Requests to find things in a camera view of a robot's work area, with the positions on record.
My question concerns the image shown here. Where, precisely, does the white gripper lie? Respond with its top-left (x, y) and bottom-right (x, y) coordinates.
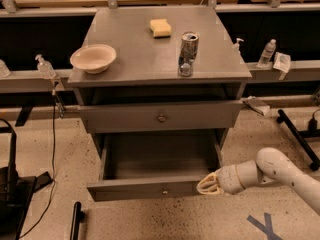
top-left (197, 160), bottom-right (263, 195)

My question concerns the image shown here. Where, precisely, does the grey drawer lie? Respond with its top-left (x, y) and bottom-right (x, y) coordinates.
top-left (79, 101), bottom-right (242, 133)
top-left (87, 130), bottom-right (221, 202)

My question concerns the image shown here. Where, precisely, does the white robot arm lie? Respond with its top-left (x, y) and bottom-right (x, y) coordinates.
top-left (196, 147), bottom-right (320, 214)

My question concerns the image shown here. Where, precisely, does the grey top drawer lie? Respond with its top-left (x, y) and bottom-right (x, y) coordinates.
top-left (79, 101), bottom-right (242, 133)

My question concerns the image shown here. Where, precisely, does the grey drawer cabinet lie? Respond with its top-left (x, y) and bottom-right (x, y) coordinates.
top-left (68, 6), bottom-right (251, 150)

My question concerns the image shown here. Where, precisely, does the folded cloth on ledge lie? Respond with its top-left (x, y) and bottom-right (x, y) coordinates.
top-left (244, 96), bottom-right (270, 115)

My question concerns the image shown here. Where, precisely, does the black stand leg right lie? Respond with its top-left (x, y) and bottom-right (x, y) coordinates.
top-left (276, 109), bottom-right (320, 171)

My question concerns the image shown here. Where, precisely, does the clear water bottle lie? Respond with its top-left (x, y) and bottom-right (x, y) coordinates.
top-left (257, 39), bottom-right (276, 68)

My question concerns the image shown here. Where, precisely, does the right hand sanitizer bottle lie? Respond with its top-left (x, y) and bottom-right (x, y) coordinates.
top-left (234, 38), bottom-right (244, 54)

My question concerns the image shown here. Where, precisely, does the hand sanitizer bottle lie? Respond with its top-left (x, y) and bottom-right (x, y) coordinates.
top-left (234, 38), bottom-right (244, 54)
top-left (35, 54), bottom-right (56, 79)

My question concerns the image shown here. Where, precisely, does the black bar bottom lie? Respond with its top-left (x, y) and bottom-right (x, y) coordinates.
top-left (70, 201), bottom-right (85, 240)

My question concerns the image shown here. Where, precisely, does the white paper packet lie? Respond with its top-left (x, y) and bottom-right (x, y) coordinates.
top-left (273, 52), bottom-right (291, 73)

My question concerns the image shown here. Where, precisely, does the silver drink can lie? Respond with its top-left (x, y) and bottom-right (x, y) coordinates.
top-left (178, 31), bottom-right (199, 77)

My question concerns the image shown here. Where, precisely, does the yellow sponge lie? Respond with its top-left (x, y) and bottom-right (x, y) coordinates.
top-left (150, 19), bottom-right (172, 38)

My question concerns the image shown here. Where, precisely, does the beige bowl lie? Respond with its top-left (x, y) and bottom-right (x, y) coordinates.
top-left (70, 44), bottom-right (117, 74)

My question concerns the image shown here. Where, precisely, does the black stand base left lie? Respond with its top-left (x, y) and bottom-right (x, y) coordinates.
top-left (0, 119), bottom-right (53, 240)

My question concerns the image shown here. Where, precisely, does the left hand sanitizer bottle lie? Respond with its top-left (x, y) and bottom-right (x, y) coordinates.
top-left (35, 54), bottom-right (56, 79)

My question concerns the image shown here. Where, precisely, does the black cable left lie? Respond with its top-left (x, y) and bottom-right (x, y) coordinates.
top-left (19, 80), bottom-right (65, 239)

